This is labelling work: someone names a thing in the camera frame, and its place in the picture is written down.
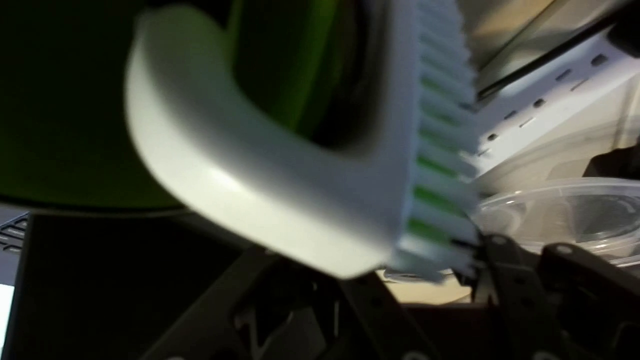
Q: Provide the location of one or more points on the clear plastic container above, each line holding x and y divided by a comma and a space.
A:
533, 212

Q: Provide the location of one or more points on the white green dish brush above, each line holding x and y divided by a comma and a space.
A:
267, 181

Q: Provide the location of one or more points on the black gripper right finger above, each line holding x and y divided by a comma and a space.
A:
567, 312

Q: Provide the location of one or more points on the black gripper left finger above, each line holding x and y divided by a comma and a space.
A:
300, 321

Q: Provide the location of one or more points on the white power strip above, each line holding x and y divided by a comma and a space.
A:
561, 87

